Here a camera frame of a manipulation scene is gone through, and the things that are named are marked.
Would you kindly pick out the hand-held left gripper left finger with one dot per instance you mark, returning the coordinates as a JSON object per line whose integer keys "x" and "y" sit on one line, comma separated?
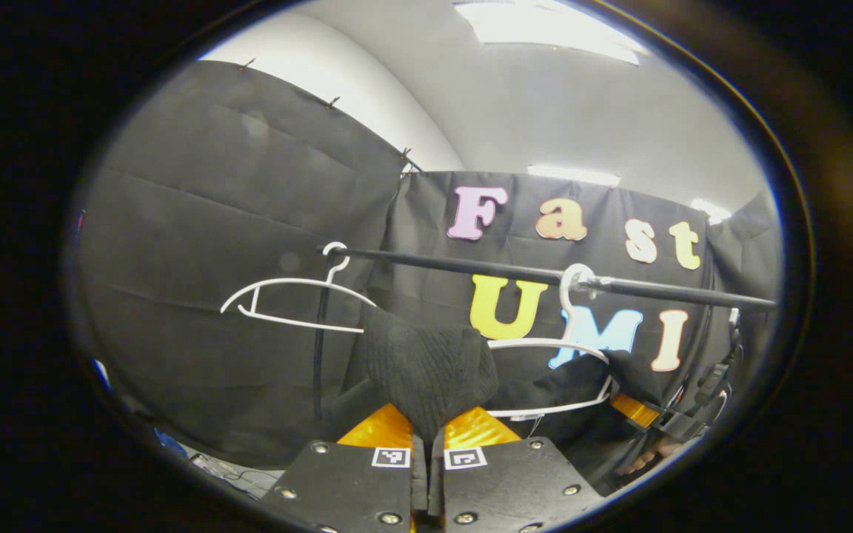
{"x": 345, "y": 492}

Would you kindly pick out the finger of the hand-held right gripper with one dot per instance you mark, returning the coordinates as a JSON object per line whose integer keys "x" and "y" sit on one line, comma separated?
{"x": 635, "y": 411}

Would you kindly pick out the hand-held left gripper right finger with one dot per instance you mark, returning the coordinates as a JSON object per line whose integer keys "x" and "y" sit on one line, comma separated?
{"x": 508, "y": 488}

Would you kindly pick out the black knit garment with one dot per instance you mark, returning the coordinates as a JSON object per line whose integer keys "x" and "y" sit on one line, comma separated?
{"x": 426, "y": 370}

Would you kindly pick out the black metal clothes rack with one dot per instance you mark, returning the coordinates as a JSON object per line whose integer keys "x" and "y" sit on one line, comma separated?
{"x": 471, "y": 264}

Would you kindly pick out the small ceiling light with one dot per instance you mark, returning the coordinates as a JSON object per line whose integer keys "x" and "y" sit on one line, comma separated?
{"x": 709, "y": 212}

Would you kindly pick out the black backdrop cloth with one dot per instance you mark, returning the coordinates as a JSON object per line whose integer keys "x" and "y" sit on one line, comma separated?
{"x": 212, "y": 185}

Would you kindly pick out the large ceiling light panel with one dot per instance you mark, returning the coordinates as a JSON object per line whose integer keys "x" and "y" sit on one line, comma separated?
{"x": 545, "y": 26}

